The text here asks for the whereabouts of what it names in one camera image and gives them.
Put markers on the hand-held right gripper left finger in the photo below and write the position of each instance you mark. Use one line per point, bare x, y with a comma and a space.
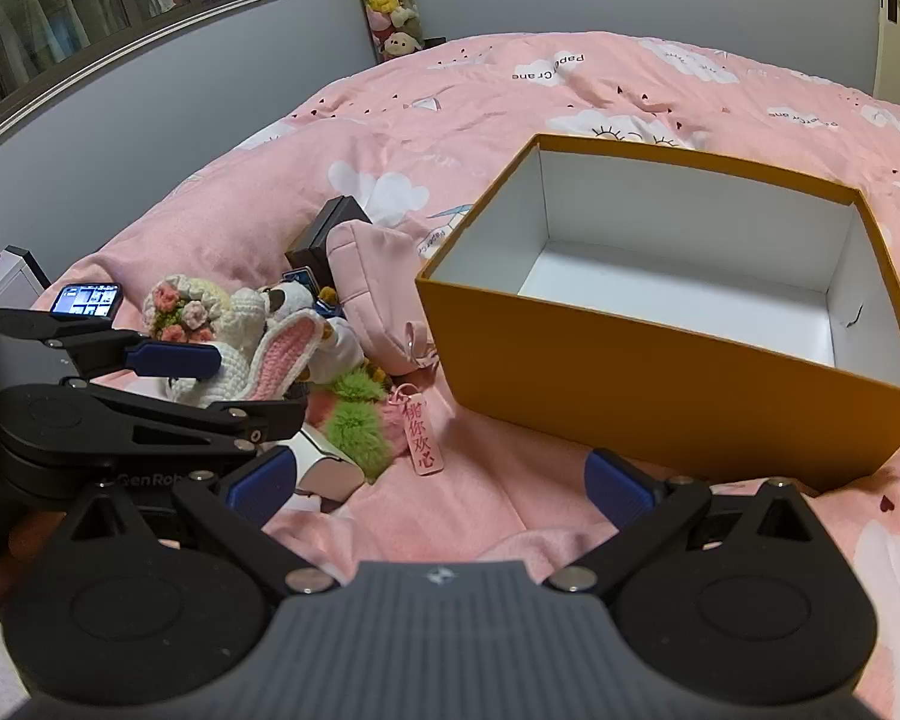
259, 481

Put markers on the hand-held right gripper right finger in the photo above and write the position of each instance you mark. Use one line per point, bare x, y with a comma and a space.
619, 481

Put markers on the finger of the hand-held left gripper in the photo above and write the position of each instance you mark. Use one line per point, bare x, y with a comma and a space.
195, 421
172, 360

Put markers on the crocheted bunny doll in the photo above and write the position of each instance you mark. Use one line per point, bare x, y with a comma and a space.
232, 315

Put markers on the orange cardboard box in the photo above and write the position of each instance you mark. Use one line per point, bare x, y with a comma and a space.
607, 390

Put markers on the dark glittery card box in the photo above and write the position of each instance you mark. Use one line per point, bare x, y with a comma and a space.
319, 240

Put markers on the pink fabric pouch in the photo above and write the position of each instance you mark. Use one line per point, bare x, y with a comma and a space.
367, 270

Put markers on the white pink small case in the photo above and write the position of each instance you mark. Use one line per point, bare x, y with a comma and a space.
330, 476

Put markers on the black phone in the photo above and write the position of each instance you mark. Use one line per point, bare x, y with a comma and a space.
86, 300

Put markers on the pink tag charm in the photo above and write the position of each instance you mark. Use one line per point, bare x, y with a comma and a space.
420, 435

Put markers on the white nightstand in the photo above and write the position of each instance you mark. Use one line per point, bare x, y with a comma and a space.
7, 277

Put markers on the window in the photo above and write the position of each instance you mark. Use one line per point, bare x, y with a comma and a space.
82, 7

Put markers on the pink printed blanket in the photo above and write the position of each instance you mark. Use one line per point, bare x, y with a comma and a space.
570, 82

